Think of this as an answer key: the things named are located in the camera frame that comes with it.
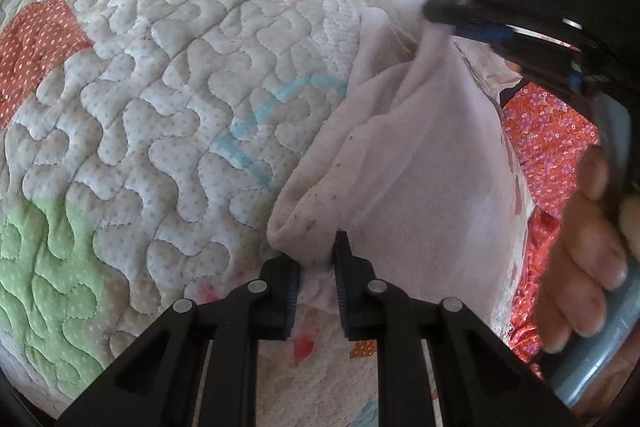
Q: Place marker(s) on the person's right hand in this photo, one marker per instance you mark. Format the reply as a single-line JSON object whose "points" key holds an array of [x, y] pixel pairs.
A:
{"points": [[586, 262]]}

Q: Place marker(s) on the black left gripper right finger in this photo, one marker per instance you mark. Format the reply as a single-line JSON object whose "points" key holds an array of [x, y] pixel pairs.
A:
{"points": [[438, 363]]}

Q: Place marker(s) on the pale pink small garment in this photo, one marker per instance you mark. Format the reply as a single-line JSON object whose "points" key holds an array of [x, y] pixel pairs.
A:
{"points": [[415, 167]]}

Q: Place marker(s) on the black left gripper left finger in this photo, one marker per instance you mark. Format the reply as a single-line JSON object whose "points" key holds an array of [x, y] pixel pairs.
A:
{"points": [[195, 365]]}

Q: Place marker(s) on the white heart-patterned quilt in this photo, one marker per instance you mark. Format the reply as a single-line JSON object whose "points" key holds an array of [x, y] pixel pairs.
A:
{"points": [[143, 146]]}

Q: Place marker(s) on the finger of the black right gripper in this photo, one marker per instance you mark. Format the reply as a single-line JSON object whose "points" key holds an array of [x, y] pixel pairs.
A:
{"points": [[557, 68], [489, 22]]}

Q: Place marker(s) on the orange floral bedsheet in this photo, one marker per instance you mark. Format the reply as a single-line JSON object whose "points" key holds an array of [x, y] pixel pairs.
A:
{"points": [[549, 138]]}

